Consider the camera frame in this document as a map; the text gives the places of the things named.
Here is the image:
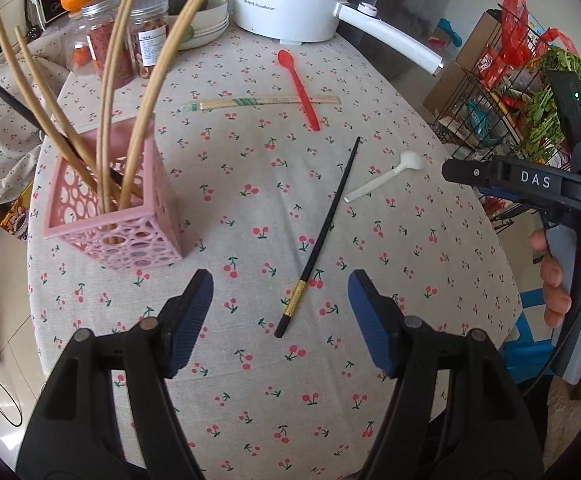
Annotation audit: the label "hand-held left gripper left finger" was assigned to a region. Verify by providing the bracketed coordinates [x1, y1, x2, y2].
[15, 268, 214, 480]

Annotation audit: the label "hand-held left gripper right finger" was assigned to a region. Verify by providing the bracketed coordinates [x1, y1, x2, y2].
[347, 269, 546, 480]

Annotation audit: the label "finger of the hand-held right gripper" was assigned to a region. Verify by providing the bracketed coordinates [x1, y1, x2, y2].
[475, 186, 546, 211]
[442, 156, 501, 188]

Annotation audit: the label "black chopstick with gold band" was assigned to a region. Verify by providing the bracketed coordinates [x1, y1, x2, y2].
[0, 60, 121, 186]
[274, 136, 361, 338]

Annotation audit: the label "pink perforated plastic basket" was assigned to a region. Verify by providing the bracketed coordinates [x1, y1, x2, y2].
[43, 112, 185, 273]

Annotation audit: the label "wooden chopstick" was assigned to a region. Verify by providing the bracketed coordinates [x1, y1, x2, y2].
[96, 0, 152, 213]
[119, 0, 231, 208]
[14, 26, 121, 206]

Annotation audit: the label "person's right hand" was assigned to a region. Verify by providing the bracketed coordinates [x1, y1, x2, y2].
[529, 229, 581, 401]

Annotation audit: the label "white plastic spoon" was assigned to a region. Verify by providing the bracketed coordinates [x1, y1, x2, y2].
[343, 150, 425, 203]

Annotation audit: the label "green leafy vegetables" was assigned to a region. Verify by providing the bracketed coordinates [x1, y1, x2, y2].
[518, 47, 581, 161]

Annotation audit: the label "brown cardboard box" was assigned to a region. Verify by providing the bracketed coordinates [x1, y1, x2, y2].
[423, 10, 504, 121]

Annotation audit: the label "cherry print tablecloth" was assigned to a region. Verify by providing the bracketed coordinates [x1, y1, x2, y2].
[0, 0, 524, 480]

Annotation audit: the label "blue plastic stool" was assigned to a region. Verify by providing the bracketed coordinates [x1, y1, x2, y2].
[501, 290, 556, 376]

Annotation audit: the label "teal plastic item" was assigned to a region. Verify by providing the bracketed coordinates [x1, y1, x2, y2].
[438, 17, 464, 46]

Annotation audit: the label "red plastic bag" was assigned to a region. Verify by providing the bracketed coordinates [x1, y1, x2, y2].
[475, 0, 579, 91]

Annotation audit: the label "yellow printed cardboard box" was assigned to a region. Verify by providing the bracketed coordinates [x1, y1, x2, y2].
[0, 180, 36, 241]

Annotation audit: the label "red plastic spoon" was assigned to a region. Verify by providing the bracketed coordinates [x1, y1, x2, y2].
[277, 50, 321, 132]

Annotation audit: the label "paper-wrapped disposable chopsticks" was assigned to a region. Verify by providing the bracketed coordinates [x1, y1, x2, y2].
[180, 95, 342, 112]

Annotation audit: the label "white electric cooking pot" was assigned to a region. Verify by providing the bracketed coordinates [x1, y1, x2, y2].
[233, 0, 445, 77]

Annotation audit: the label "short jar with white label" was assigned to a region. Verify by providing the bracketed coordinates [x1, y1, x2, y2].
[128, 0, 171, 80]

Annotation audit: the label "white dish with green knob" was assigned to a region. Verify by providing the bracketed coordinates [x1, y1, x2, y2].
[175, 12, 231, 52]

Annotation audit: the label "clear glass jar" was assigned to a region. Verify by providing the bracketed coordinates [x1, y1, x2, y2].
[64, 10, 96, 76]

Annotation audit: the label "tall jar of red berries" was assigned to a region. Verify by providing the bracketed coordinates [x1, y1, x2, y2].
[80, 0, 136, 88]

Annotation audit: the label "white bowl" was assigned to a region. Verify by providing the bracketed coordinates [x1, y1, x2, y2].
[168, 0, 230, 36]

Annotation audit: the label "black wire rack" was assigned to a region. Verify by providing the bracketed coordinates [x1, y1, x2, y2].
[431, 10, 581, 231]

